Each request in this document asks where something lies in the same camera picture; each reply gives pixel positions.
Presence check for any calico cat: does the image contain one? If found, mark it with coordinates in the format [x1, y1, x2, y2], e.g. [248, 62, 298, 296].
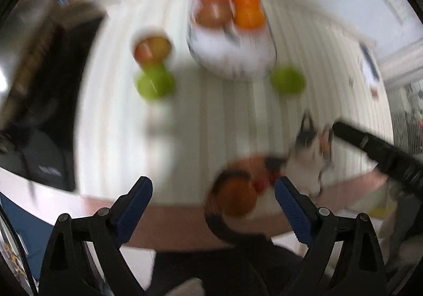
[205, 112, 335, 246]

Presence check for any red-green apple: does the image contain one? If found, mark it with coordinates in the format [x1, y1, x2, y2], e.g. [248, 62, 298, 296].
[133, 36, 173, 65]

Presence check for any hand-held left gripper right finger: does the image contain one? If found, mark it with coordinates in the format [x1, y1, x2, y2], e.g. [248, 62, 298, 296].
[274, 176, 388, 296]

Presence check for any white striped tablecloth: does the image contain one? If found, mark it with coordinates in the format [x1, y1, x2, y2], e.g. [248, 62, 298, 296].
[74, 0, 395, 209]

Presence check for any brown-red apple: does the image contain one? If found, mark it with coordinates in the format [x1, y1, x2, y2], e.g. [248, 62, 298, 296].
[196, 0, 232, 29]

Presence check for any black bag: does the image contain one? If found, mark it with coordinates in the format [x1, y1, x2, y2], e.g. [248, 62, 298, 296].
[0, 119, 77, 191]

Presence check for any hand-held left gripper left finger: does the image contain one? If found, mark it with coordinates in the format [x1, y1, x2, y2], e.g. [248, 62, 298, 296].
[39, 176, 153, 296]

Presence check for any dark orange fruit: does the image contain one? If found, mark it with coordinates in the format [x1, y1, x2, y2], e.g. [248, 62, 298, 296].
[221, 180, 258, 217]

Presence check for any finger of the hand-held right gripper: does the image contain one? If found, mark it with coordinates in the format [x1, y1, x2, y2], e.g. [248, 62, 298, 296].
[333, 122, 423, 186]

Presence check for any green apple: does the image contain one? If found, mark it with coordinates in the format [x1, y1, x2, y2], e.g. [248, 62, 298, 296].
[271, 66, 306, 95]
[135, 64, 176, 100]

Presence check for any white patterned fruit bowl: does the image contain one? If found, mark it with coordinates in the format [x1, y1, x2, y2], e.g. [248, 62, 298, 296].
[187, 0, 277, 79]

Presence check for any paper sheet with print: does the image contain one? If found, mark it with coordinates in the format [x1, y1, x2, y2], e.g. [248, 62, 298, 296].
[358, 43, 384, 98]

